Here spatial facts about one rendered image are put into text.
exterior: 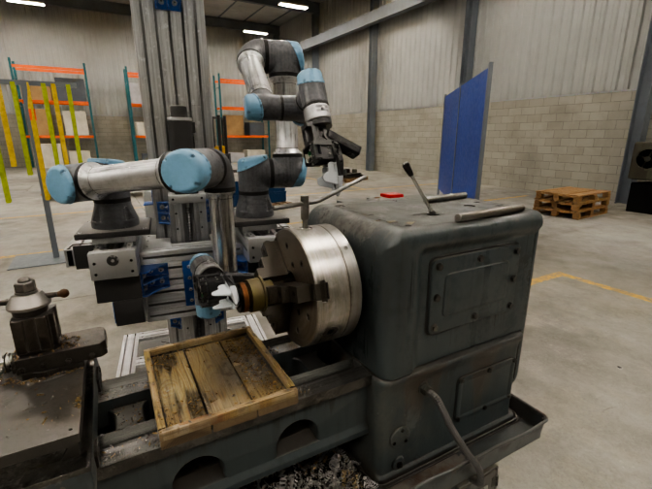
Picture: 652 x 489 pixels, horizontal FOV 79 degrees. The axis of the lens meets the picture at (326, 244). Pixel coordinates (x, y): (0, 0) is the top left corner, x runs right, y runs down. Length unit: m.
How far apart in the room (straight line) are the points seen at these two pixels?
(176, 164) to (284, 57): 0.65
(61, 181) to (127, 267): 0.31
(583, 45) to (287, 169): 10.95
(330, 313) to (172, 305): 0.79
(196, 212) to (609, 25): 11.08
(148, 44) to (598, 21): 11.13
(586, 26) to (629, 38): 1.04
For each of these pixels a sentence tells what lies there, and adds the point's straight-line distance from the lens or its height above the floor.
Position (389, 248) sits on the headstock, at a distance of 0.92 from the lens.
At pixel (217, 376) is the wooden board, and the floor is 0.88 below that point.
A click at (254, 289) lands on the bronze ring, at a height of 1.11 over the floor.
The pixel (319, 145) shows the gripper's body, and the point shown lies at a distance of 1.09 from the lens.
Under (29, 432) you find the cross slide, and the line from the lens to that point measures 0.92.
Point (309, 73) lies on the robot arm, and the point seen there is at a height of 1.63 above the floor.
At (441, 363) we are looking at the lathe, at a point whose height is 0.86.
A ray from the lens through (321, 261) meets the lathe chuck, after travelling 0.93.
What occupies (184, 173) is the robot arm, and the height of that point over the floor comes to 1.37.
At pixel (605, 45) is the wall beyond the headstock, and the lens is 11.85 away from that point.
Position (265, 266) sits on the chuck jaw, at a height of 1.14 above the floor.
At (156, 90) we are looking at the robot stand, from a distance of 1.68.
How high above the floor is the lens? 1.47
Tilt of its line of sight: 16 degrees down
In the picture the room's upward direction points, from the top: straight up
